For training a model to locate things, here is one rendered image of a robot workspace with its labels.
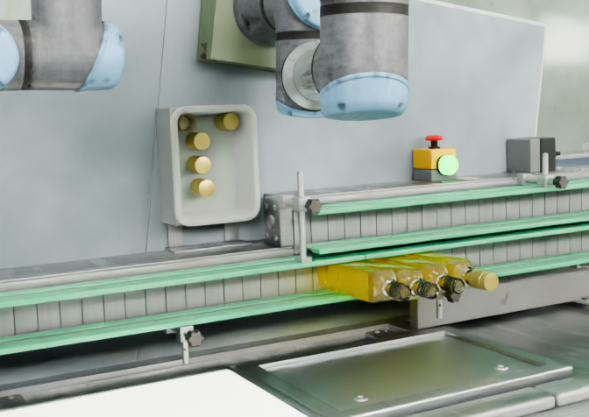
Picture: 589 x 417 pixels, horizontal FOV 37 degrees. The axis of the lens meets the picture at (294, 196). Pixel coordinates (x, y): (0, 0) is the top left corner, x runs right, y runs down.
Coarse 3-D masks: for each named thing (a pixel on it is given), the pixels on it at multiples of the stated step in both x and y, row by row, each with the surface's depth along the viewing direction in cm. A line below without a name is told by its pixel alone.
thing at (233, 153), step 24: (240, 120) 174; (216, 144) 175; (240, 144) 175; (216, 168) 176; (240, 168) 176; (216, 192) 176; (240, 192) 177; (192, 216) 169; (216, 216) 170; (240, 216) 171
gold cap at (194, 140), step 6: (192, 132) 172; (198, 132) 169; (186, 138) 172; (192, 138) 169; (198, 138) 169; (204, 138) 169; (186, 144) 172; (192, 144) 169; (198, 144) 169; (204, 144) 169
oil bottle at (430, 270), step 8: (392, 256) 176; (400, 256) 176; (400, 264) 170; (408, 264) 168; (416, 264) 167; (424, 264) 166; (432, 264) 166; (440, 264) 166; (424, 272) 163; (432, 272) 163; (440, 272) 163; (448, 272) 164; (432, 280) 163
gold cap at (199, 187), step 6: (192, 180) 173; (198, 180) 171; (204, 180) 170; (210, 180) 170; (192, 186) 172; (198, 186) 169; (204, 186) 170; (210, 186) 170; (192, 192) 173; (198, 192) 170; (204, 192) 170; (210, 192) 171
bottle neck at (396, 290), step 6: (390, 282) 156; (396, 282) 156; (384, 288) 157; (390, 288) 155; (396, 288) 154; (402, 288) 156; (408, 288) 154; (390, 294) 155; (396, 294) 154; (402, 294) 155; (408, 294) 154; (402, 300) 154
